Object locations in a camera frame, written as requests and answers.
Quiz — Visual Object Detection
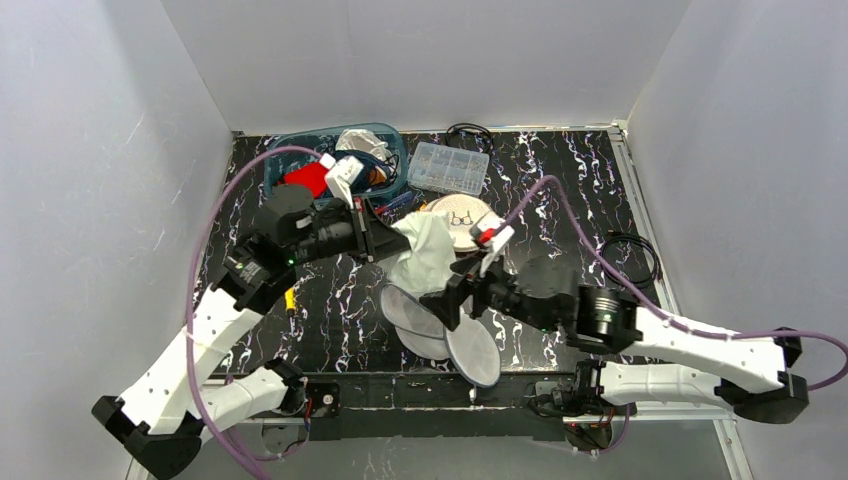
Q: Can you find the black cable coil right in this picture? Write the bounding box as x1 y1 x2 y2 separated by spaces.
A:
599 231 661 290

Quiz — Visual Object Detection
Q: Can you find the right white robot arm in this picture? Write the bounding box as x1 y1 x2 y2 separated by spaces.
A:
419 257 809 424

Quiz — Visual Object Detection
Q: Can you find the orange black bra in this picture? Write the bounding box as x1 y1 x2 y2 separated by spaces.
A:
368 166 387 186

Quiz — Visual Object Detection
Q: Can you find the teal plastic bin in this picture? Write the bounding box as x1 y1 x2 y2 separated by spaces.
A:
265 123 409 205

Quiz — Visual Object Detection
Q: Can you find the white cloth in bin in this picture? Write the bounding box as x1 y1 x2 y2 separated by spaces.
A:
335 128 392 160

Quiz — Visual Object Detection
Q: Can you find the small yellow tool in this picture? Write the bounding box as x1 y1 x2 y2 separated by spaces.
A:
284 288 298 318

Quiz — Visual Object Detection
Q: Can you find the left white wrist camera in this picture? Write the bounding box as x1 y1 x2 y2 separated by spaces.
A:
318 154 364 208

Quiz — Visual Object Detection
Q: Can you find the dark blue lace bra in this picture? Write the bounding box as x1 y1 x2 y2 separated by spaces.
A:
348 151 389 194

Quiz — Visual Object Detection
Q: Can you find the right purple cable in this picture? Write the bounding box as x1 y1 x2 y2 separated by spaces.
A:
503 174 848 392

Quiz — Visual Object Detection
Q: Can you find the red bra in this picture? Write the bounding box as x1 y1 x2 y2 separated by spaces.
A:
277 162 329 199

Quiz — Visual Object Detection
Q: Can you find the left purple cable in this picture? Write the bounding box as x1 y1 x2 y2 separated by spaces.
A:
186 146 326 480

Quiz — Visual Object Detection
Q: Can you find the purple cable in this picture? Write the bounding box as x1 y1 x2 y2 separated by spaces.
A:
186 146 326 480
503 174 848 392

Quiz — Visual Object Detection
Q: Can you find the black cable coil rear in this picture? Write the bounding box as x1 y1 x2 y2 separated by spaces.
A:
444 123 496 154

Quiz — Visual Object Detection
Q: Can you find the clear plastic screw box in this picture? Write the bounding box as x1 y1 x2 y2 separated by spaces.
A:
407 142 490 197

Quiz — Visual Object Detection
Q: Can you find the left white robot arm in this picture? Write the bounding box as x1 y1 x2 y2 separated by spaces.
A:
92 185 410 479

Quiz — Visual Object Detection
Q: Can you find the black cable coil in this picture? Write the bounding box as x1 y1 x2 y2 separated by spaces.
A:
599 231 661 290
444 123 496 154

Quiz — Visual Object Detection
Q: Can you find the pale cream bra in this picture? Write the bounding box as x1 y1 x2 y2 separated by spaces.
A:
377 212 456 296

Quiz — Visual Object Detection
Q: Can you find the red blue screwdriver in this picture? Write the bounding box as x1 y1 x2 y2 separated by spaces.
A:
375 191 416 215

